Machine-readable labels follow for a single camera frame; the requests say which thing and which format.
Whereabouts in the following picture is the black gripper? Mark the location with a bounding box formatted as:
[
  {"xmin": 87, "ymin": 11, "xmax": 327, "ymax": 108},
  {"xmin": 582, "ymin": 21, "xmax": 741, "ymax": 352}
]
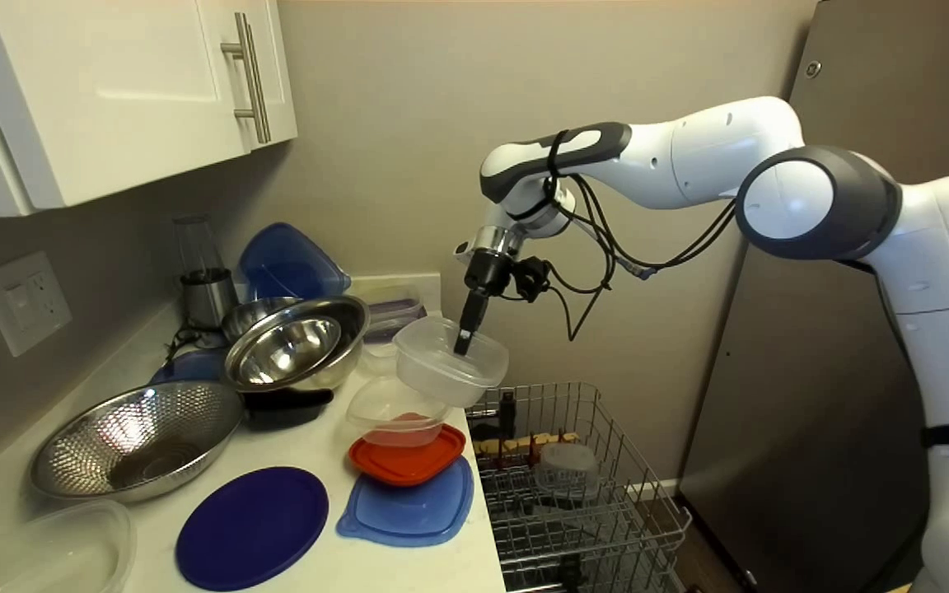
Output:
[{"xmin": 451, "ymin": 240, "xmax": 523, "ymax": 358}]

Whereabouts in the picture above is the clear square plastic bowl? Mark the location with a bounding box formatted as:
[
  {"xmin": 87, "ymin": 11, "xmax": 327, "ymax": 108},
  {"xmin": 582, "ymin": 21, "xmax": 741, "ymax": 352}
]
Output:
[{"xmin": 389, "ymin": 316, "xmax": 514, "ymax": 411}]

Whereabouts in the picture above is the small clear shallow bowl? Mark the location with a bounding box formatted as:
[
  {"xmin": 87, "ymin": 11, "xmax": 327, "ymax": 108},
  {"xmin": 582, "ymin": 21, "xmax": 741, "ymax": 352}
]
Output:
[{"xmin": 355, "ymin": 329, "xmax": 407, "ymax": 382}]

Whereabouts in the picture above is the clear round plastic bowl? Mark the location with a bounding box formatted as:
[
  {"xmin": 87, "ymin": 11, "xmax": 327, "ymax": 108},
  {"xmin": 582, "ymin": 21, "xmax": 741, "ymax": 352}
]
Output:
[{"xmin": 535, "ymin": 443, "xmax": 598, "ymax": 504}]

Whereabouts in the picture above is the shiny steel mixing bowl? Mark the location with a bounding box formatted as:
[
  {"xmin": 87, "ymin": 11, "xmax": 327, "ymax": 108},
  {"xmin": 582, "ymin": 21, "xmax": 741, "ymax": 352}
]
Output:
[{"xmin": 222, "ymin": 292, "xmax": 368, "ymax": 397}]

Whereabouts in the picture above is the blue lid under steel bowl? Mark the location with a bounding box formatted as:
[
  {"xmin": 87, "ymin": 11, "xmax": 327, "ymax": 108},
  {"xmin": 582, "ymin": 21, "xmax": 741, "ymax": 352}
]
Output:
[{"xmin": 149, "ymin": 346, "xmax": 229, "ymax": 390}]

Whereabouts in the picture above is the large clear glass bowl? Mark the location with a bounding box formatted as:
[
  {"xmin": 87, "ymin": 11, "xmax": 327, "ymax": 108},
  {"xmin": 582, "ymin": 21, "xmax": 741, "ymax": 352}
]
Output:
[{"xmin": 0, "ymin": 502, "xmax": 137, "ymax": 593}]

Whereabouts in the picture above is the clear container with purple lid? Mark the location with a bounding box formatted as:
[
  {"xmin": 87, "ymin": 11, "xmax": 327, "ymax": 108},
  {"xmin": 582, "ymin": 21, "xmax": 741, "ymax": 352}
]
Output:
[{"xmin": 351, "ymin": 279, "xmax": 435, "ymax": 346}]

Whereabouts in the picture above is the black spatula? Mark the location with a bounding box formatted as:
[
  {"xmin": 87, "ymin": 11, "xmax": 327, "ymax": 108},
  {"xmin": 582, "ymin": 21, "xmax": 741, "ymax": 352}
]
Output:
[{"xmin": 492, "ymin": 393, "xmax": 521, "ymax": 443}]

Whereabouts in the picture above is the wooden spatula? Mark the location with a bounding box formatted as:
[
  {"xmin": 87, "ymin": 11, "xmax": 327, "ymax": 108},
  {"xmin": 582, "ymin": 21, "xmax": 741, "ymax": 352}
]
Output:
[{"xmin": 472, "ymin": 432, "xmax": 582, "ymax": 463}]

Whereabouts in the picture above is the red plastic lid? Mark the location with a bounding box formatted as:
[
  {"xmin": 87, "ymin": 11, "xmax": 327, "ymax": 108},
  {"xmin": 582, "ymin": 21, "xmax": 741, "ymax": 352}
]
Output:
[{"xmin": 347, "ymin": 421, "xmax": 467, "ymax": 490}]

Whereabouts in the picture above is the blue square lid upright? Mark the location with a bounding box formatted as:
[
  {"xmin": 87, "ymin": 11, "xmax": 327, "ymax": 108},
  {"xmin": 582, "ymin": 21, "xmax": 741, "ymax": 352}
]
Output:
[{"xmin": 235, "ymin": 222, "xmax": 355, "ymax": 308}]

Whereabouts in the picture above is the black lid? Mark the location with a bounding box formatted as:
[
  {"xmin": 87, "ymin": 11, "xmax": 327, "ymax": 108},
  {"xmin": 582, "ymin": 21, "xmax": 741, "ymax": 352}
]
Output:
[{"xmin": 239, "ymin": 385, "xmax": 336, "ymax": 435}]

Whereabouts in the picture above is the light blue square lid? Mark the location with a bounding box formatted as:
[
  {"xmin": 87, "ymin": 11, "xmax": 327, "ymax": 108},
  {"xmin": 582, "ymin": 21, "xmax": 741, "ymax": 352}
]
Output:
[{"xmin": 333, "ymin": 456, "xmax": 479, "ymax": 551}]

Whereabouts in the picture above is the white baseboard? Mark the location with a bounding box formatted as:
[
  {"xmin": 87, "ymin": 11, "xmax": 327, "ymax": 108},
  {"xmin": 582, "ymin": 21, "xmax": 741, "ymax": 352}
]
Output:
[{"xmin": 623, "ymin": 474, "xmax": 681, "ymax": 504}]

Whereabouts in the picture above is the steel cup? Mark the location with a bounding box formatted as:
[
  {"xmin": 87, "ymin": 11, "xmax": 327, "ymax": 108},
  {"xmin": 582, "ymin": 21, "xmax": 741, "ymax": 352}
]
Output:
[{"xmin": 177, "ymin": 266, "xmax": 239, "ymax": 334}]

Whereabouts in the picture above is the dark blue round lid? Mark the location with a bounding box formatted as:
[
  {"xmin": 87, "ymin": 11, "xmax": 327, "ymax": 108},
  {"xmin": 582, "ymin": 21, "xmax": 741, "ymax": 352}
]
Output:
[{"xmin": 170, "ymin": 466, "xmax": 333, "ymax": 593}]

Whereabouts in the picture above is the stainless steel refrigerator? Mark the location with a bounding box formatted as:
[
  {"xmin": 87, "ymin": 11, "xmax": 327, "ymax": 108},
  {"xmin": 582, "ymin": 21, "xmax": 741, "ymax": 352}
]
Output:
[{"xmin": 674, "ymin": 0, "xmax": 949, "ymax": 593}]

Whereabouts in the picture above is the steel mesh colander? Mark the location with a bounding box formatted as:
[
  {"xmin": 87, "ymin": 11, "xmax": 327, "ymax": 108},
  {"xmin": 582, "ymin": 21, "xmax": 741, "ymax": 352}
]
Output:
[{"xmin": 30, "ymin": 380, "xmax": 247, "ymax": 509}]

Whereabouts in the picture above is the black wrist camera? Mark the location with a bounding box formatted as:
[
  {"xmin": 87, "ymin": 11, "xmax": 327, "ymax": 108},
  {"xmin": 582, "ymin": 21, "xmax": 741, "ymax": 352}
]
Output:
[{"xmin": 509, "ymin": 254, "xmax": 554, "ymax": 308}]

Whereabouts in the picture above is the wire dishwasher rack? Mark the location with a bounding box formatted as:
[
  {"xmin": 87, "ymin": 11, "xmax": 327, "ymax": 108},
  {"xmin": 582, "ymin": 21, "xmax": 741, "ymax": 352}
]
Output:
[{"xmin": 460, "ymin": 380, "xmax": 696, "ymax": 593}]

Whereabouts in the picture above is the silver cabinet handle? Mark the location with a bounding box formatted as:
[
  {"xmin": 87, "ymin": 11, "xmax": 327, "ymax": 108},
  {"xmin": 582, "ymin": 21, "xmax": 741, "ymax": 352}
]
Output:
[{"xmin": 218, "ymin": 11, "xmax": 273, "ymax": 150}]

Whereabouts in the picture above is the white wall cabinet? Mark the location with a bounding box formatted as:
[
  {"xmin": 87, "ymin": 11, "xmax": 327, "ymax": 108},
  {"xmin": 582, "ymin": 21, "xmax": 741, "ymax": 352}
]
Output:
[{"xmin": 0, "ymin": 0, "xmax": 298, "ymax": 222}]

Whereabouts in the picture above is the white wall outlet plate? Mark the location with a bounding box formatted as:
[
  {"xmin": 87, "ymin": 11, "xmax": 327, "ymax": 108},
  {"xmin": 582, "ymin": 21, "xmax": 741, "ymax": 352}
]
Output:
[{"xmin": 0, "ymin": 247, "xmax": 76, "ymax": 363}]

